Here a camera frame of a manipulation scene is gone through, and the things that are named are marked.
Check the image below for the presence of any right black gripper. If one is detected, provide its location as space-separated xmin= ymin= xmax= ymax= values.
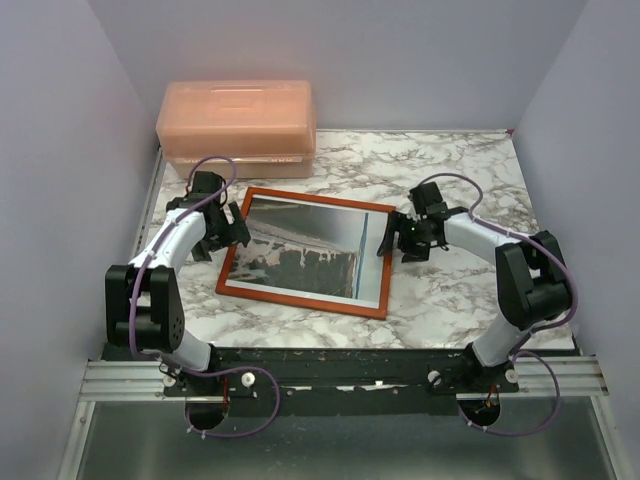
xmin=378 ymin=211 xmax=434 ymax=264

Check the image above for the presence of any orange wooden picture frame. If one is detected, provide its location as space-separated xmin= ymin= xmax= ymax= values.
xmin=214 ymin=185 xmax=397 ymax=321

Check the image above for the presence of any landscape photo print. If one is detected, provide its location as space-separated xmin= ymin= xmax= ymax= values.
xmin=224 ymin=194 xmax=390 ymax=310

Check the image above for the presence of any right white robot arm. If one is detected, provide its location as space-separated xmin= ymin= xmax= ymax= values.
xmin=377 ymin=206 xmax=578 ymax=392

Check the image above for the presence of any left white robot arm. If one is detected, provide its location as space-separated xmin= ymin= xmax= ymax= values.
xmin=105 ymin=197 xmax=251 ymax=395

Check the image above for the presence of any orange translucent plastic storage box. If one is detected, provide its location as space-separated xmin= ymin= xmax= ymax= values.
xmin=156 ymin=80 xmax=316 ymax=179

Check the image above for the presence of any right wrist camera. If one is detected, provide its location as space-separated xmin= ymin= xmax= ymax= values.
xmin=409 ymin=182 xmax=448 ymax=217

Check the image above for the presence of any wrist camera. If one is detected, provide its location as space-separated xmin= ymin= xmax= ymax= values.
xmin=185 ymin=171 xmax=225 ymax=202
xmin=409 ymin=182 xmax=448 ymax=217

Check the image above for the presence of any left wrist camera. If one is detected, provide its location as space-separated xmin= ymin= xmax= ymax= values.
xmin=185 ymin=171 xmax=225 ymax=202

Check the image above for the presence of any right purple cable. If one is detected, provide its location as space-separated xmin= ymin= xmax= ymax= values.
xmin=419 ymin=172 xmax=582 ymax=436

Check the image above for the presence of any aluminium extrusion frame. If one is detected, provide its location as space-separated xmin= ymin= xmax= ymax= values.
xmin=54 ymin=132 xmax=171 ymax=480

